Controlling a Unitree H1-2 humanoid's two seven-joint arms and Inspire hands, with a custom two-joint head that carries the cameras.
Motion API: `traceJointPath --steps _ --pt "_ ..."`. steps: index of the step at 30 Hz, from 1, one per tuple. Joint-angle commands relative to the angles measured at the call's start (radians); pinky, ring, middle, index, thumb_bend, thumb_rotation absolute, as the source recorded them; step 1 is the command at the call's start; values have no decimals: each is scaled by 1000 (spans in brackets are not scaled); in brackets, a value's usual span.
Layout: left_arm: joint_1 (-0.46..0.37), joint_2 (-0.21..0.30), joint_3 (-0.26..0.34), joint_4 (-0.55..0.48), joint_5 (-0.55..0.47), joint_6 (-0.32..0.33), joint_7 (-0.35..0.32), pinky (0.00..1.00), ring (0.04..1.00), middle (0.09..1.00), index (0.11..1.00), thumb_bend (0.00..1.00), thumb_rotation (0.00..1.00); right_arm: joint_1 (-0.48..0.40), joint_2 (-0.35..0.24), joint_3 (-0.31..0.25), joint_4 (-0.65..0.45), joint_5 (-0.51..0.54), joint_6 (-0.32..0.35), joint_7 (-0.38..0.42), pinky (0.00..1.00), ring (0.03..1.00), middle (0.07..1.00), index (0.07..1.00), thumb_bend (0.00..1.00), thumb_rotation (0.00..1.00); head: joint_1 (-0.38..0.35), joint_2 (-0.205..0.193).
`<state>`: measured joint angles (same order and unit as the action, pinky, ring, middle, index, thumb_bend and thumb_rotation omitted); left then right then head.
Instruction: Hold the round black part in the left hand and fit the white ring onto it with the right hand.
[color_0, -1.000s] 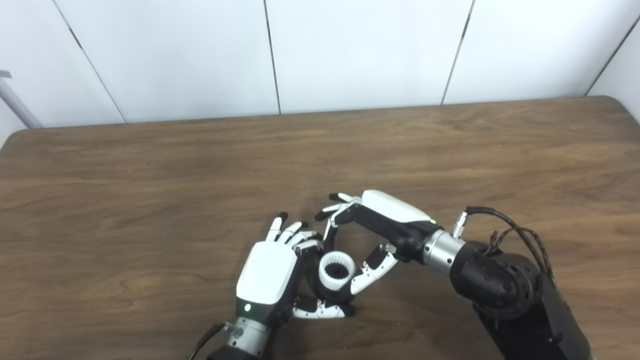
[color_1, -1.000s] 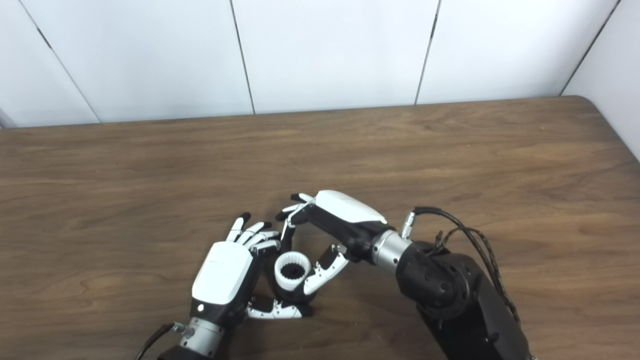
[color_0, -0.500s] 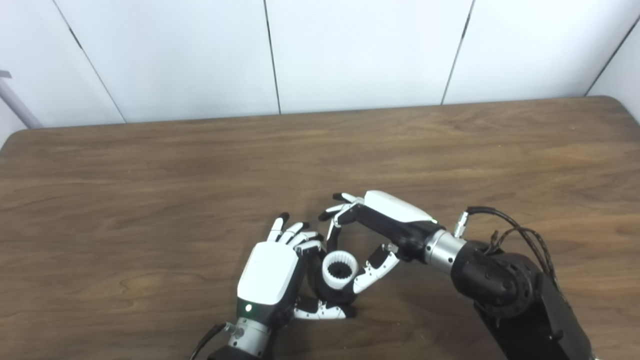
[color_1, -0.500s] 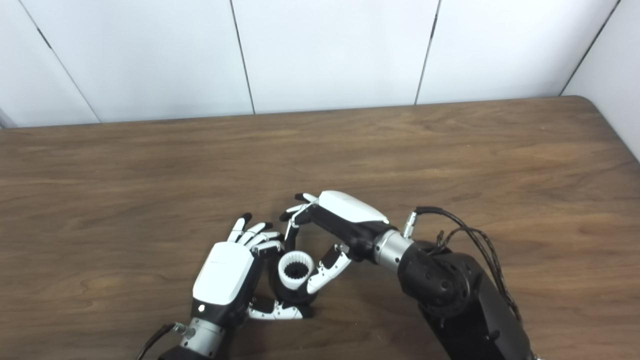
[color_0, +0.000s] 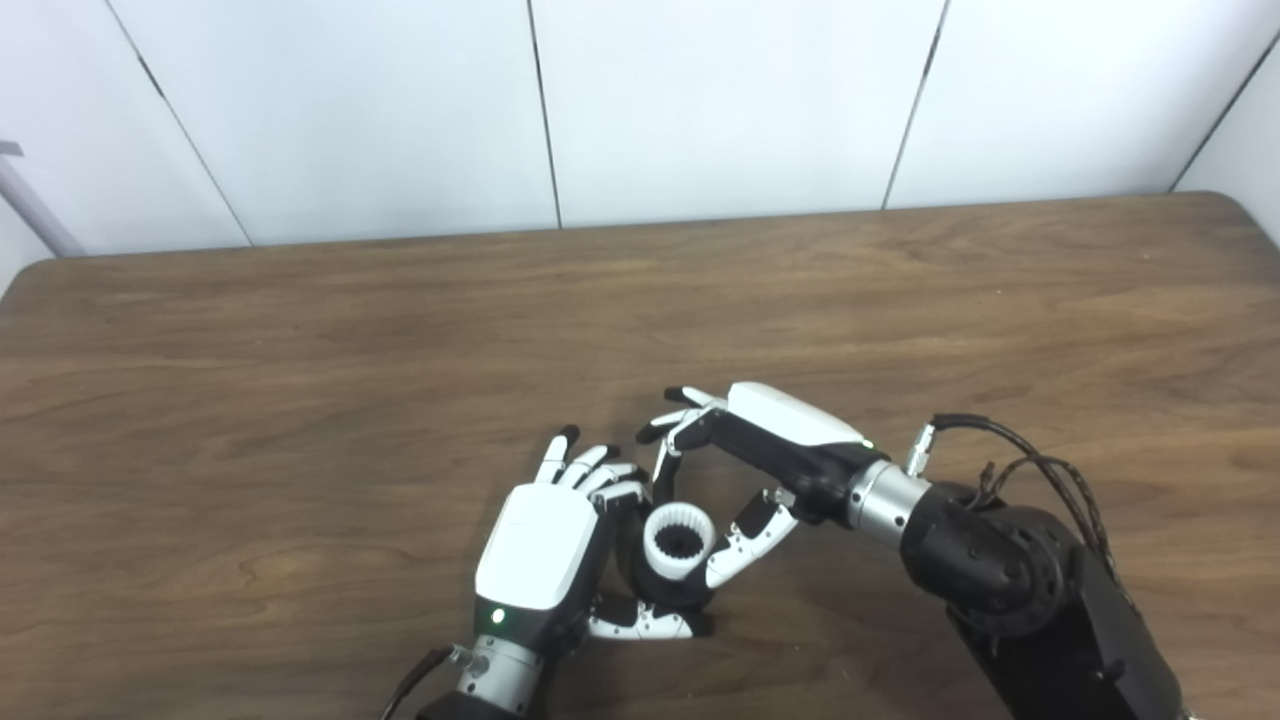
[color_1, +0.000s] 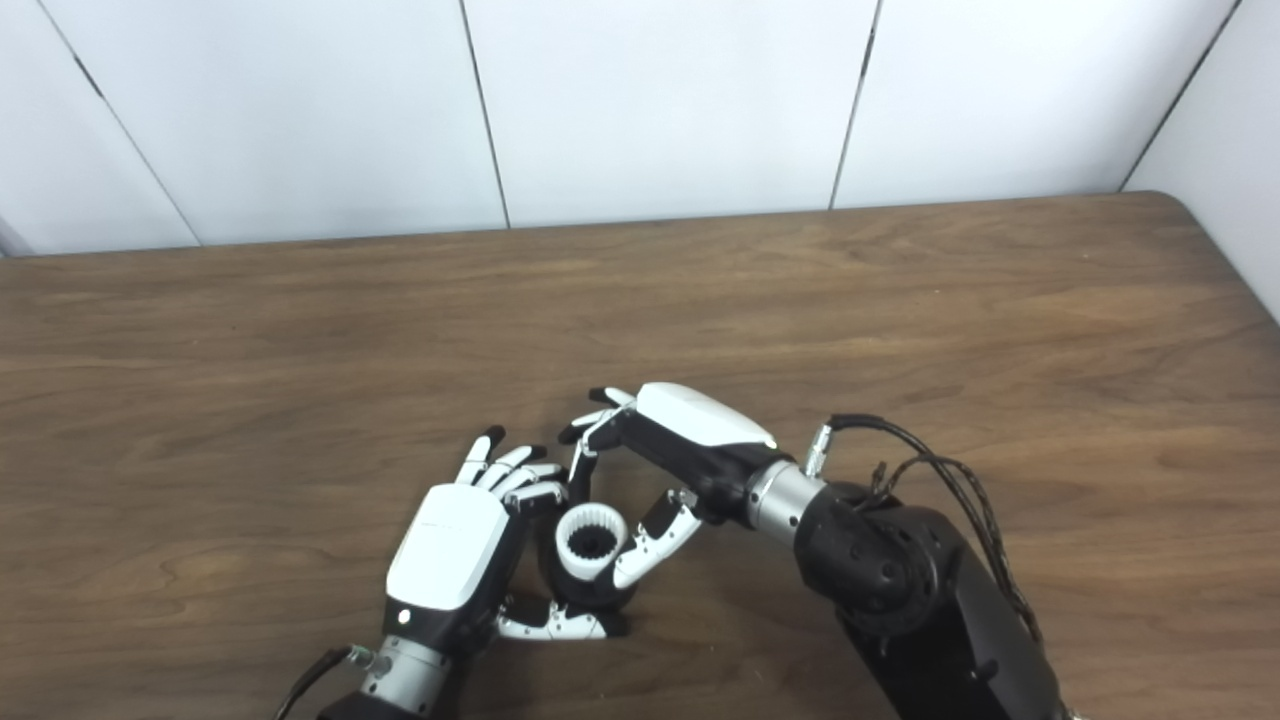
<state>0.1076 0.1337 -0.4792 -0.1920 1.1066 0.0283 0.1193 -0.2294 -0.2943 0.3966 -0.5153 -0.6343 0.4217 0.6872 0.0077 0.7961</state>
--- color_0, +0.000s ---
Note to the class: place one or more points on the round black part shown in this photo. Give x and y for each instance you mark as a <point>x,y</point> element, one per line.
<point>640,580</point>

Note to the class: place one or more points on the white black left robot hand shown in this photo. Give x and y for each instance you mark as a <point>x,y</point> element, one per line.
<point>535,545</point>

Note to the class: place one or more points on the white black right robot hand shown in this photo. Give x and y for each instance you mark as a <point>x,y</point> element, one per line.
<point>790,440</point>

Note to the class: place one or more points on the grey wall post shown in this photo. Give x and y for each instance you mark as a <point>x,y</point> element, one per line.
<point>40,215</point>

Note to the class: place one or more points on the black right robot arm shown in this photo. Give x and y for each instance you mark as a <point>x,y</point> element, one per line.
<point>1000,570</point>

